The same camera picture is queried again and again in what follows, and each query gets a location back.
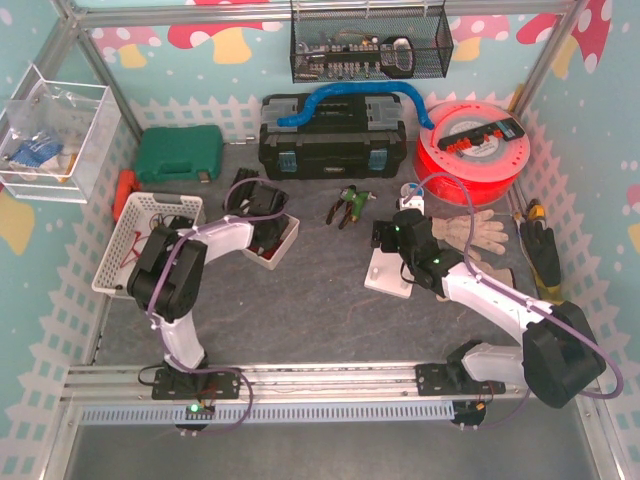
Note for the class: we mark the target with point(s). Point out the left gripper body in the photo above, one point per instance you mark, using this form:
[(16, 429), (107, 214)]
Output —
[(245, 185)]

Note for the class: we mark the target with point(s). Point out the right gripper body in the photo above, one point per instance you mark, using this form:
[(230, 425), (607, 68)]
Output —
[(382, 235)]

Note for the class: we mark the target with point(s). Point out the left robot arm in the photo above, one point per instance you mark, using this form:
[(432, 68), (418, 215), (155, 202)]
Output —
[(165, 283)]

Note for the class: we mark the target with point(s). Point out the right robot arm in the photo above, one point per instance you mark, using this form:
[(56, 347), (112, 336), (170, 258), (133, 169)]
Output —
[(556, 356)]

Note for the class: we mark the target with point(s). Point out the white spring tray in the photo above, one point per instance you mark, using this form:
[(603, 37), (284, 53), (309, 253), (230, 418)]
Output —
[(288, 227)]

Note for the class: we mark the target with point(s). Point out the black aluminium extrusion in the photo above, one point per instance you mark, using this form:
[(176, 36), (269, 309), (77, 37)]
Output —
[(244, 173)]

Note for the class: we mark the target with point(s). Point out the white peg board fixture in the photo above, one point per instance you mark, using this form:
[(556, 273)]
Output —
[(384, 275)]

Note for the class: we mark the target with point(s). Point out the white work glove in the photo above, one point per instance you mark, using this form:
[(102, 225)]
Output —
[(486, 233), (492, 272)]

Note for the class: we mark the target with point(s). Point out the red filament spool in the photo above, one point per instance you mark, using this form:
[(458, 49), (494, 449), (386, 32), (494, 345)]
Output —
[(480, 147)]

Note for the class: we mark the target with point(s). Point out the black toolbox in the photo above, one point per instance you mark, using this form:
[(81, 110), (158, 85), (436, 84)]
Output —
[(353, 136)]

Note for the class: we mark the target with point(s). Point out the green plastic case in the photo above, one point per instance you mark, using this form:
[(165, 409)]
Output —
[(179, 153)]

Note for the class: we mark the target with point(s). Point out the white perforated basket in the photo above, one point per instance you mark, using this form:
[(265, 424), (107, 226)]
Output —
[(142, 212)]

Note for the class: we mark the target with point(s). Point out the yellow black screwdriver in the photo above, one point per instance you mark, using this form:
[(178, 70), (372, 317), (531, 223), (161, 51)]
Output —
[(533, 212)]

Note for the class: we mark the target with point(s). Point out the black rubber glove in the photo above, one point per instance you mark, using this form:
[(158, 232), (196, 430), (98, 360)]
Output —
[(540, 250)]

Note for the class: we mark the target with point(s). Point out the clear acrylic box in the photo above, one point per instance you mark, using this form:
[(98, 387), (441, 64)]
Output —
[(84, 116)]

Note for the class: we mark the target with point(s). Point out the blue white glove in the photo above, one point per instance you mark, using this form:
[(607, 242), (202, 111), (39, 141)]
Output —
[(40, 151)]

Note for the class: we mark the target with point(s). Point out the solder wire spool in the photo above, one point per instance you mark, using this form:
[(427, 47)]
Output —
[(407, 188)]

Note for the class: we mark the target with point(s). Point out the orange handled tool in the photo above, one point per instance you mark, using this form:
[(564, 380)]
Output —
[(126, 185)]

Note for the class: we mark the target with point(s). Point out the black wire mesh basket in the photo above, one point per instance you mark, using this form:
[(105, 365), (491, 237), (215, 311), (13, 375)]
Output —
[(377, 44)]

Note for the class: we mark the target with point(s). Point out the white slotted cable duct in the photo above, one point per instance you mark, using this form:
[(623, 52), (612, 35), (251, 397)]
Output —
[(264, 413)]

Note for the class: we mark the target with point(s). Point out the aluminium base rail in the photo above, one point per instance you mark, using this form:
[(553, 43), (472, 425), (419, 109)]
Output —
[(271, 383)]

